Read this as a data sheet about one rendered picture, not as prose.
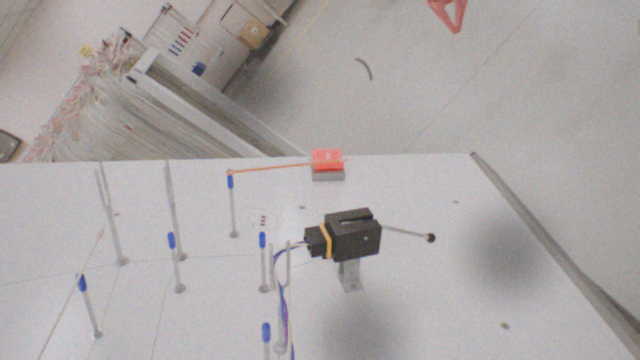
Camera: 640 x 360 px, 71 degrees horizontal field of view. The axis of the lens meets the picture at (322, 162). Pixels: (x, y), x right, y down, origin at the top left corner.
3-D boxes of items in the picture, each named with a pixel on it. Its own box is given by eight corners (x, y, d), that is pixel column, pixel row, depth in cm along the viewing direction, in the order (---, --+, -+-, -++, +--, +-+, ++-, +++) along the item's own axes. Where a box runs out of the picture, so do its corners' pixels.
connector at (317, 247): (349, 250, 51) (350, 237, 50) (309, 258, 50) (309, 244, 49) (340, 234, 54) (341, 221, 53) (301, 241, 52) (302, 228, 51)
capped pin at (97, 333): (106, 327, 48) (88, 266, 44) (105, 338, 47) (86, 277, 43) (90, 330, 48) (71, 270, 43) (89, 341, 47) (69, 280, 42)
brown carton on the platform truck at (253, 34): (263, 32, 805) (247, 19, 791) (271, 31, 754) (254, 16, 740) (250, 50, 803) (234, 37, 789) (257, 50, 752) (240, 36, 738)
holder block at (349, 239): (379, 254, 52) (382, 227, 50) (334, 263, 51) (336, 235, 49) (365, 232, 56) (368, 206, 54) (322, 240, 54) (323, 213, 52)
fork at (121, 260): (116, 257, 58) (92, 161, 51) (131, 256, 58) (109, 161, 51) (111, 267, 56) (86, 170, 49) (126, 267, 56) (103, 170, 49)
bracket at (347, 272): (363, 289, 54) (367, 258, 52) (345, 293, 54) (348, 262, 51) (350, 264, 58) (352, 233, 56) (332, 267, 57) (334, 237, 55)
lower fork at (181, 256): (174, 252, 59) (158, 158, 52) (188, 252, 59) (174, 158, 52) (172, 263, 57) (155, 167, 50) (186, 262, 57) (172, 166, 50)
